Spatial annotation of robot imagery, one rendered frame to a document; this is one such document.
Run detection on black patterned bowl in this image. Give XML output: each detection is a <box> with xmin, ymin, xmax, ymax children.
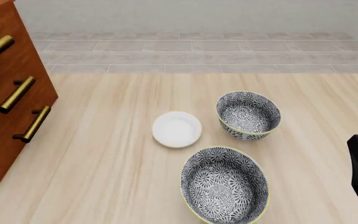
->
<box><xmin>215</xmin><ymin>90</ymin><xmax>282</xmax><ymax>142</ymax></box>
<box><xmin>180</xmin><ymin>146</ymin><xmax>271</xmax><ymax>224</ymax></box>

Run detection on small white plate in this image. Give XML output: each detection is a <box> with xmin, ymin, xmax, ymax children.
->
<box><xmin>152</xmin><ymin>111</ymin><xmax>203</xmax><ymax>149</ymax></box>

